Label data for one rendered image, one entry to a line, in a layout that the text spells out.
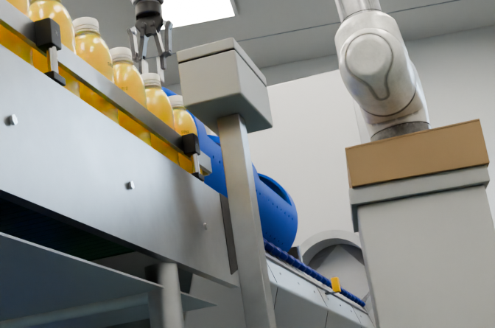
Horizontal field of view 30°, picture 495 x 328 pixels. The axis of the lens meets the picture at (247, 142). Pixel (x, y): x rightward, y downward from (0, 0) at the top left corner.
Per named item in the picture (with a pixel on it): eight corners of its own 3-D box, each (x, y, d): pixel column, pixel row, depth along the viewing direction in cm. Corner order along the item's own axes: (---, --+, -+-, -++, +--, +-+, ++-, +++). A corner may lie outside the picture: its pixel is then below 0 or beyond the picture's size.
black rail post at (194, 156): (205, 181, 155) (199, 136, 158) (199, 177, 153) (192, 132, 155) (192, 183, 156) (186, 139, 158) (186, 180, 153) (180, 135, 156)
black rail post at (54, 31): (66, 85, 109) (60, 25, 112) (54, 77, 107) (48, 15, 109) (49, 90, 110) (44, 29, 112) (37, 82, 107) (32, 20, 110)
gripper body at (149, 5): (166, 7, 263) (169, 37, 261) (139, 12, 266) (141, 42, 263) (157, -4, 257) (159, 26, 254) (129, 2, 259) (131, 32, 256)
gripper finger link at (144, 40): (146, 21, 258) (141, 21, 258) (140, 60, 255) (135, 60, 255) (151, 26, 261) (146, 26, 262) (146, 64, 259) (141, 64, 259)
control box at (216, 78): (274, 127, 165) (265, 75, 169) (241, 93, 147) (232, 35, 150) (221, 140, 168) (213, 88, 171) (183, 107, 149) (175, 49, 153)
